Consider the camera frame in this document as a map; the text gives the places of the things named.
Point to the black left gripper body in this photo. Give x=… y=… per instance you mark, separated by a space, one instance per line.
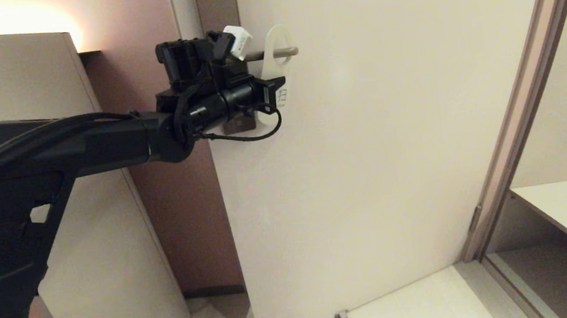
x=230 y=104

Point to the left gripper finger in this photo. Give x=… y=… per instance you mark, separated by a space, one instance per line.
x=275 y=83

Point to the blue do-not-disturb door hanger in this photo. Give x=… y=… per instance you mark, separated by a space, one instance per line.
x=274 y=70

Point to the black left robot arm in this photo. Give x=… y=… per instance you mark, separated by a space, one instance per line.
x=51 y=152

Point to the metal lock plate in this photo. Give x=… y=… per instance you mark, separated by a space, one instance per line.
x=214 y=3

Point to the white door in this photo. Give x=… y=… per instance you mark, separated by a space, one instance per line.
x=369 y=171

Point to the thick black braided sleeve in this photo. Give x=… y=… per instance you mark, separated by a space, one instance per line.
x=181 y=117

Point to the dark skirting board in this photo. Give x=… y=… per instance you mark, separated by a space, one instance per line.
x=213 y=291

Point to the beige upright panel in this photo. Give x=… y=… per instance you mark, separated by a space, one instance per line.
x=115 y=261

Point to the small grey floor doorstop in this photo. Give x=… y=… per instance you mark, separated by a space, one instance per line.
x=341 y=315

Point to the black camera bracket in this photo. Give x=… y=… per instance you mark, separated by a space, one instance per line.
x=224 y=70

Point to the beige door frame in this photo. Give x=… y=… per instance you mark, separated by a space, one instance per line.
x=520 y=102

